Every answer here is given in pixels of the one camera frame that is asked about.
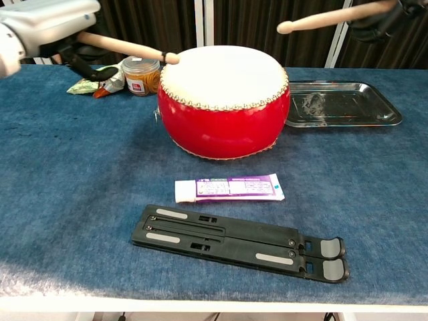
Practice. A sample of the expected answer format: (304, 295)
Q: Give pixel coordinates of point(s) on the white metal frame post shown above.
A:
(336, 43)
(204, 23)
(41, 60)

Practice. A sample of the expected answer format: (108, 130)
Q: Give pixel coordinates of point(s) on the wooden drumstick with black band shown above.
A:
(133, 49)

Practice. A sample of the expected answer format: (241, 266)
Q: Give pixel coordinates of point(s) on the purple and white toothpaste tube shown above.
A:
(234, 189)

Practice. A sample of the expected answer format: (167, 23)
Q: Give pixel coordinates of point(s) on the red drum with white skin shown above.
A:
(220, 127)

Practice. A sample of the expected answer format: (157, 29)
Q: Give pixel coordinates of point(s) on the blue table cloth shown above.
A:
(83, 167)

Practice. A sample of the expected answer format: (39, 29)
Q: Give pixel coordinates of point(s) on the rectangular stainless steel tray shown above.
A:
(344, 103)

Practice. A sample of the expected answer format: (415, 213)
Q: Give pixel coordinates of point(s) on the clear jar of rubber bands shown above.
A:
(141, 78)

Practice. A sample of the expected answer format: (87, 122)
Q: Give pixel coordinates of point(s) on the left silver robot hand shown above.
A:
(50, 16)

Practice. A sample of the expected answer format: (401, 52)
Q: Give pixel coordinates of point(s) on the plain wooden drumstick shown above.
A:
(317, 20)

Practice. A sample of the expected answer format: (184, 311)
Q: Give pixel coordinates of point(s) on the dark brown pleated curtain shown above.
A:
(140, 23)
(401, 53)
(247, 23)

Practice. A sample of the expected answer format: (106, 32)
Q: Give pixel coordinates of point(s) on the folded black laptop stand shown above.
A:
(234, 239)

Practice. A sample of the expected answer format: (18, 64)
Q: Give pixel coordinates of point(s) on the green and orange snack packet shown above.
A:
(80, 87)

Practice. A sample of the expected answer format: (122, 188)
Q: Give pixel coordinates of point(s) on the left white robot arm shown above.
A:
(8, 53)

